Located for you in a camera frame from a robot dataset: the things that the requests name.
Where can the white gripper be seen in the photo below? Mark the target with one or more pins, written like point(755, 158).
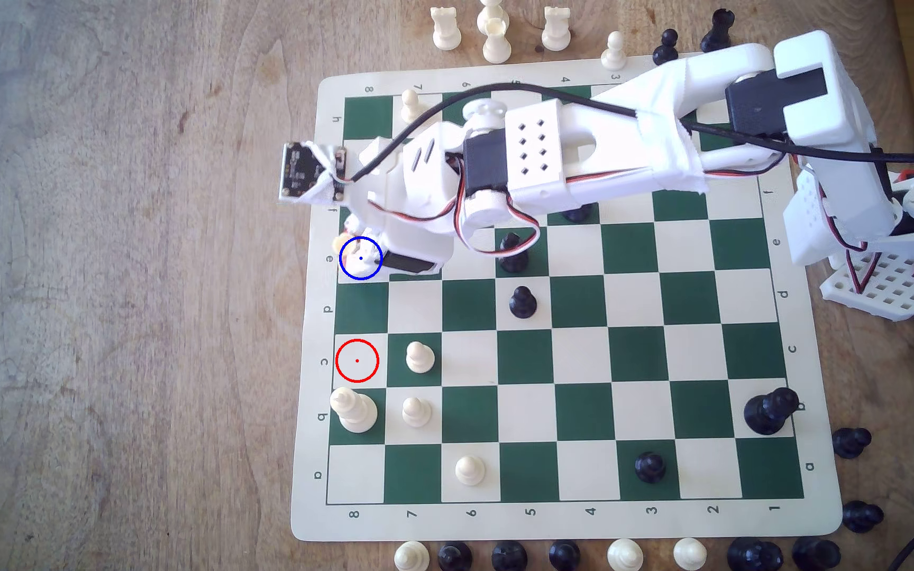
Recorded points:
point(410, 264)

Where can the cream white chess pawn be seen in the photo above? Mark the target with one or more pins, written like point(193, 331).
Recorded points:
point(613, 51)
point(625, 554)
point(420, 357)
point(409, 105)
point(416, 411)
point(689, 553)
point(470, 470)
point(411, 557)
point(342, 243)

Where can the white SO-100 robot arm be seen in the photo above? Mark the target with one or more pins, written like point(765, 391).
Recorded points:
point(623, 158)

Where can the black chess pawn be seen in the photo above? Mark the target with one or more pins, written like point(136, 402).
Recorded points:
point(564, 556)
point(851, 442)
point(509, 557)
point(650, 466)
point(455, 557)
point(666, 47)
point(522, 301)
point(862, 515)
point(514, 252)

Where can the white chess bishop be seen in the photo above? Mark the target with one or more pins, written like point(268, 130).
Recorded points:
point(354, 410)

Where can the white chess rook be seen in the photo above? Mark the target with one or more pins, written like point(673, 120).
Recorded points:
point(446, 28)
point(556, 28)

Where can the white chess queen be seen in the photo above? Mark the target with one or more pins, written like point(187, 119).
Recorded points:
point(497, 44)

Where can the black chess bishop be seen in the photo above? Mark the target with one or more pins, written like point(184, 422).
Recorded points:
point(717, 30)

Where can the black chess king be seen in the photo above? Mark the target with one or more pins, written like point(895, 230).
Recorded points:
point(770, 410)

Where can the large black chess piece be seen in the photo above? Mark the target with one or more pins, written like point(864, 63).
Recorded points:
point(754, 554)
point(815, 553)

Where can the green white chessboard mat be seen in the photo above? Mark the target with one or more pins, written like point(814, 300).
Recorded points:
point(584, 412)

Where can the taped camera circuit board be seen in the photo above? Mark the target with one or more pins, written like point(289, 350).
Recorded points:
point(302, 170)

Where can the white perforated base plate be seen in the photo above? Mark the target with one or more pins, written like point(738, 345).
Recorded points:
point(885, 289)

